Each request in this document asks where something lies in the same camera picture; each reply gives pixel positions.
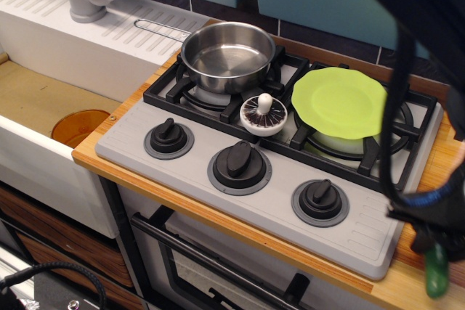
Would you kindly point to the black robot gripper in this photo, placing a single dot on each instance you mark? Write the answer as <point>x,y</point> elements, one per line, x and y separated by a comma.
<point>442,208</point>

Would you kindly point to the green toy pickle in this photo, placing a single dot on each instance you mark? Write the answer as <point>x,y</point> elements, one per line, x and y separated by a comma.
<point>436,272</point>

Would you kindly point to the lime green plastic plate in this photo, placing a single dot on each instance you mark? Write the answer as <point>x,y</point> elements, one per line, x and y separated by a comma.
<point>340,102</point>

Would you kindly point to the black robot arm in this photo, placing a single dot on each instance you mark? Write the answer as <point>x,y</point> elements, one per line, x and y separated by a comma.
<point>438,25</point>

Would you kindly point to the grey toy stove top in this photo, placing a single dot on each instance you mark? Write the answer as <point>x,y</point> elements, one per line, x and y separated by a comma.
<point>284,158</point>

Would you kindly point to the black right stove knob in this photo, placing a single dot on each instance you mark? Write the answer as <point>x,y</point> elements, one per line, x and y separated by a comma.
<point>320,203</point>

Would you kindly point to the black stove knob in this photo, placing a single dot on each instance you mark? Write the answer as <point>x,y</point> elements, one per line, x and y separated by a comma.
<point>168,140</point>
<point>320,203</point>
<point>239,170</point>

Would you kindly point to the black middle stove knob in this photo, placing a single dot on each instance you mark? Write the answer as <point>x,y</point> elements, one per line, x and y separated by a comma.
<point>239,170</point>

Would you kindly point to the white toy mushroom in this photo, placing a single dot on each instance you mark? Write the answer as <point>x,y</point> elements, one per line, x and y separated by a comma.
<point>263,115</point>

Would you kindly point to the stainless steel pot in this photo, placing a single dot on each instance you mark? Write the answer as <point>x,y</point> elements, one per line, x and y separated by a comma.
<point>221,58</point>

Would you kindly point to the black left stove knob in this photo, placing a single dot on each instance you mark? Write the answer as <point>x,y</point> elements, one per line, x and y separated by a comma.
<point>168,140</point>

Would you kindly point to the black right burner grate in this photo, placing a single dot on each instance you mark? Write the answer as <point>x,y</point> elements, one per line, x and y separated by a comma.
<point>358,160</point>

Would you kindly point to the black burner grate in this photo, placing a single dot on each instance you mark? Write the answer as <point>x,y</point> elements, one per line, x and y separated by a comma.
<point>175,93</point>
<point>358,160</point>

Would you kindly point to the black left burner grate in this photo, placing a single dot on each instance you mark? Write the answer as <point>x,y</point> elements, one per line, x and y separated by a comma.
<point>175,93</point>

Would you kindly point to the wooden drawer fronts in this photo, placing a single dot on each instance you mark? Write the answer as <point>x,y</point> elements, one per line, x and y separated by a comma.
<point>45,235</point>

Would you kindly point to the white toy sink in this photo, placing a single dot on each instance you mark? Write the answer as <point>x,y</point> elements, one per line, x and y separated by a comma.
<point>71,67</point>

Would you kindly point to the oven door with black handle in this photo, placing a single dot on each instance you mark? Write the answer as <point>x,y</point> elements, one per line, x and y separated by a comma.
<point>192,256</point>

